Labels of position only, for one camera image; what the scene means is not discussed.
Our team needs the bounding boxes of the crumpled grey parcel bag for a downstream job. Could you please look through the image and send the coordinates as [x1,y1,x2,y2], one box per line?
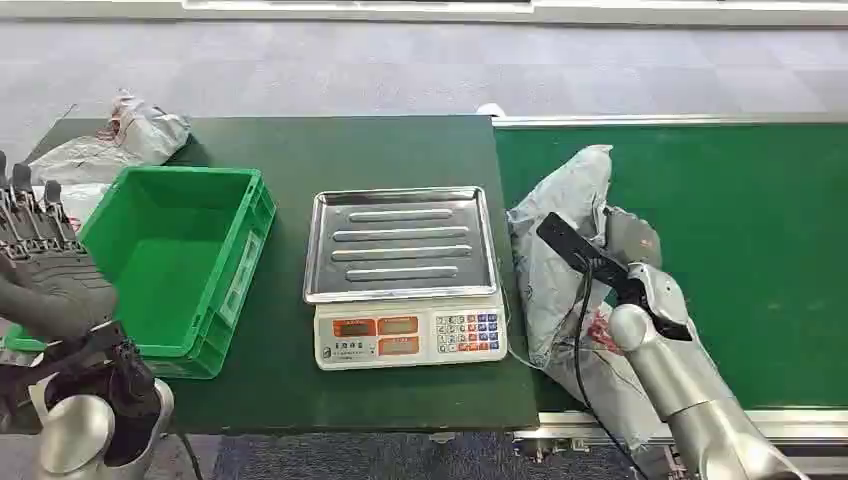
[97,88,193,168]

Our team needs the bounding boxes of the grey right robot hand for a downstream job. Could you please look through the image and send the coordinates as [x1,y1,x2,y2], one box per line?
[603,206,664,270]

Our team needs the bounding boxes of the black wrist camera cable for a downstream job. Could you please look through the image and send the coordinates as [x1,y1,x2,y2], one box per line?
[572,258,651,480]

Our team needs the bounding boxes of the large grey plastic parcel bag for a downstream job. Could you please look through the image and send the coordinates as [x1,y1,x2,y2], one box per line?
[506,144,672,460]

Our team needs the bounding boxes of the steel scale tray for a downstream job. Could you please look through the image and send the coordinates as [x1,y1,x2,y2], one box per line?
[302,186,500,305]

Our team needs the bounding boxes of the white electronic weighing scale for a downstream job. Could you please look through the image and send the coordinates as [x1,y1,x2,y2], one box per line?
[312,291,509,372]

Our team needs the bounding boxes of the white parcel with red label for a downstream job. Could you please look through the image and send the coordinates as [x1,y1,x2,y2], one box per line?
[31,182,111,228]

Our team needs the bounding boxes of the green conveyor belt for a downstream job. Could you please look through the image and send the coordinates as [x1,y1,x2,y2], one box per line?
[492,113,848,460]

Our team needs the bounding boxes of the green plastic crate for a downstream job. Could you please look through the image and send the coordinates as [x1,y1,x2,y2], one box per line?
[3,164,278,381]

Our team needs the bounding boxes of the thin white scale cable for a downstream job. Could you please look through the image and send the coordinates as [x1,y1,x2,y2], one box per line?
[499,288,537,370]

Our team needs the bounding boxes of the flat white parcel bag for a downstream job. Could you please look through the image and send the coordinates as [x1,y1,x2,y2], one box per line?
[26,135,144,187]

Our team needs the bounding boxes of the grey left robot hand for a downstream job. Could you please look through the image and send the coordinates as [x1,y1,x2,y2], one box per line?
[0,150,120,342]

